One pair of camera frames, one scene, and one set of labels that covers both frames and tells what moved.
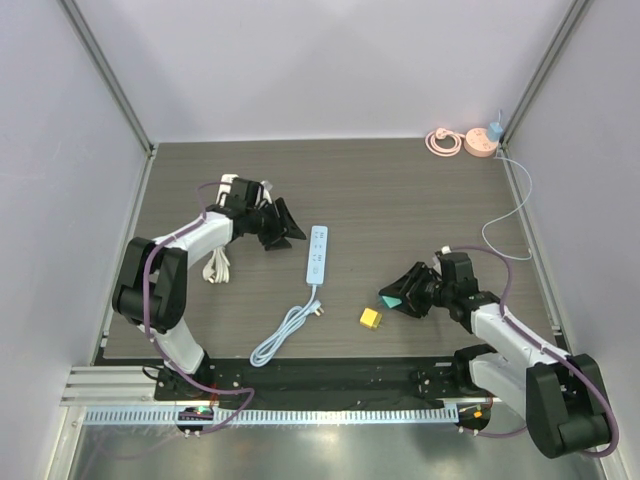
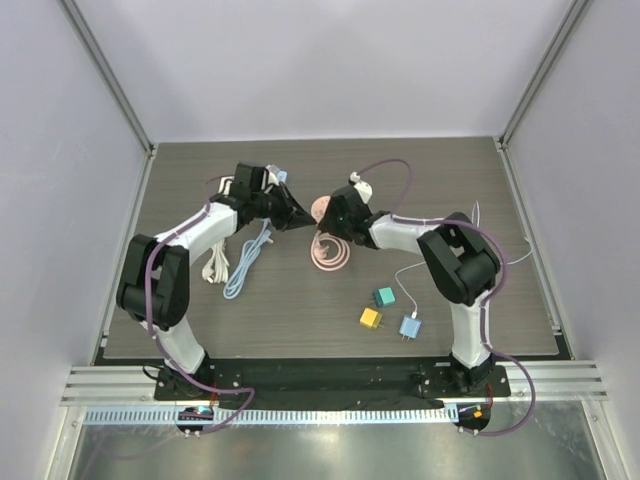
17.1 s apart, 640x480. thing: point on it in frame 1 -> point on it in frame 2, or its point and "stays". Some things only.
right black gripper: x=418 y=288 -> x=335 y=218
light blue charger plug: x=495 y=131 -> x=409 y=326
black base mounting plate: x=286 y=383 stays
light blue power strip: x=317 y=266 -> x=252 y=252
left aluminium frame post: x=108 y=75 stays
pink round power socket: x=477 y=143 -> x=328 y=252
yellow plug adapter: x=370 y=318 stays
